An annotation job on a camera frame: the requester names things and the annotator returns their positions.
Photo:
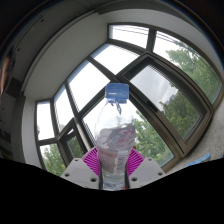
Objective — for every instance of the clear blue-capped water bottle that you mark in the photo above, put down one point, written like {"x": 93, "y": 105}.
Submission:
{"x": 115, "y": 140}

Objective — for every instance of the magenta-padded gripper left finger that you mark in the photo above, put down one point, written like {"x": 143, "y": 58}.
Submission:
{"x": 80, "y": 172}

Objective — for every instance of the person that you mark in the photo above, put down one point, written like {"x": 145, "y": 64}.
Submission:
{"x": 6, "y": 73}

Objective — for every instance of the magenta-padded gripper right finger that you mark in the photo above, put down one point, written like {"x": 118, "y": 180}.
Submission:
{"x": 148, "y": 171}

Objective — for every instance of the dark-framed window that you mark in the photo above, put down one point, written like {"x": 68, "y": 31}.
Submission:
{"x": 160, "y": 100}

